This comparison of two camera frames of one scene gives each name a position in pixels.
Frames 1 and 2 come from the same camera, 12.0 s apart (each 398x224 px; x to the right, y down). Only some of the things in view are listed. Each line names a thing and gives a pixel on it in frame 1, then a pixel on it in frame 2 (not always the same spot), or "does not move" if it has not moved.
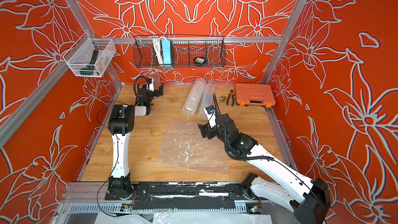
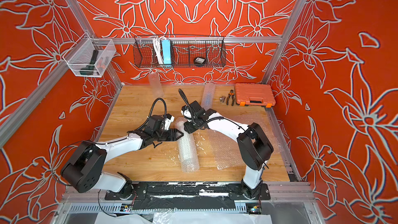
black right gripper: (207, 128) -> (187, 129)
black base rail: (173, 195) does not move
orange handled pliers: (232, 94) does not move
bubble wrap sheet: (183, 147) -> (227, 151)
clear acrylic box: (89, 57) does not move
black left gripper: (159, 92) -> (172, 134)
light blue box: (166, 53) does not move
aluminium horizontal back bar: (189, 39) does not move
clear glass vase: (156, 79) does not move
